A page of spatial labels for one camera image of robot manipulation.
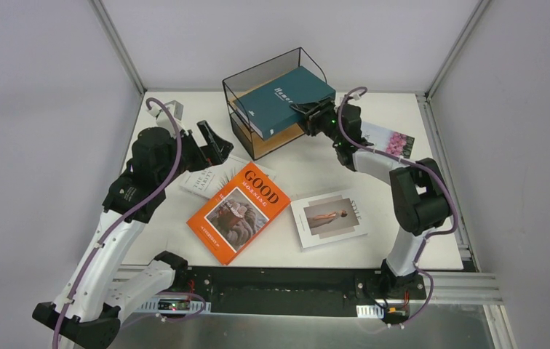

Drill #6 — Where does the teal Humor book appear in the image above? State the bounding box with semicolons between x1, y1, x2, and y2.
233;66;335;140

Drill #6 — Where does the orange Good Morning book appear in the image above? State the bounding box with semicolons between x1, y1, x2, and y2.
186;162;291;265

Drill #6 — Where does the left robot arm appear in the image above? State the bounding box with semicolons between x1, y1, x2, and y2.
32;121;234;348

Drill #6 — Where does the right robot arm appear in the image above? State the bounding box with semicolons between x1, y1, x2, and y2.
290;97;454;298

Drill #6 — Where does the white Singularity book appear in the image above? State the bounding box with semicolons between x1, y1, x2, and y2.
177;155;250;199

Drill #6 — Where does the pink floral Designer Fate book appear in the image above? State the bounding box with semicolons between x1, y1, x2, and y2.
361;121;415;159

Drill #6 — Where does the white Style magazine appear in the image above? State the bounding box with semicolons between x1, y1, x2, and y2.
290;189;370;250

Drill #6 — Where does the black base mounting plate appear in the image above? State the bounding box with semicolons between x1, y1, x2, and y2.
170;266;426;317

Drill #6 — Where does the black wire wooden shelf rack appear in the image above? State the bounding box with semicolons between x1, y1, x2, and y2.
222;47;336;160

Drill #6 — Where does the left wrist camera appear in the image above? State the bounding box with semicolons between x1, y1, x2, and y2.
147;100;184;129

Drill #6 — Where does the aluminium frame rail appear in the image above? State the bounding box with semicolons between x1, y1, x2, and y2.
136;271;502;318

